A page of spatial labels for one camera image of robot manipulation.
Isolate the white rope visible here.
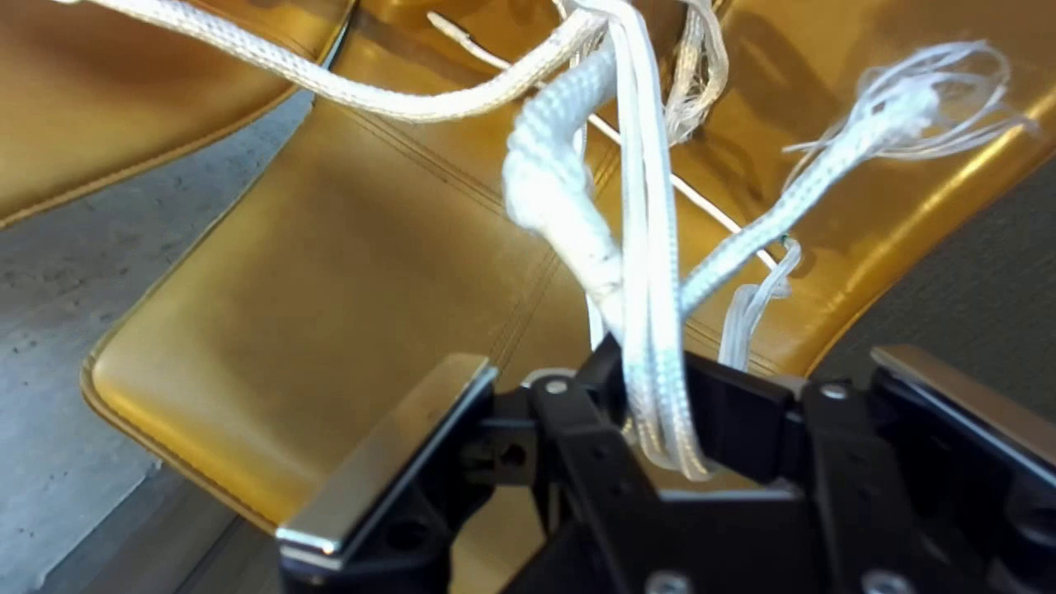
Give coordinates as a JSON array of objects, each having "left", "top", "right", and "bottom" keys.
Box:
[{"left": 60, "top": 0, "right": 1036, "bottom": 480}]

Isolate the mustard leather chair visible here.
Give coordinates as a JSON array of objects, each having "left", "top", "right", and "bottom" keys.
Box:
[
  {"left": 79, "top": 0, "right": 1056, "bottom": 532},
  {"left": 0, "top": 0, "right": 357, "bottom": 231}
]

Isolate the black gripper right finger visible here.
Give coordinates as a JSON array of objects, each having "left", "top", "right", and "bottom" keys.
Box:
[{"left": 657, "top": 338, "right": 1056, "bottom": 594}]

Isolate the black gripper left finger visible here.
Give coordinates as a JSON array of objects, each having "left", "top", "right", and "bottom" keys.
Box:
[{"left": 276, "top": 338, "right": 663, "bottom": 594}]

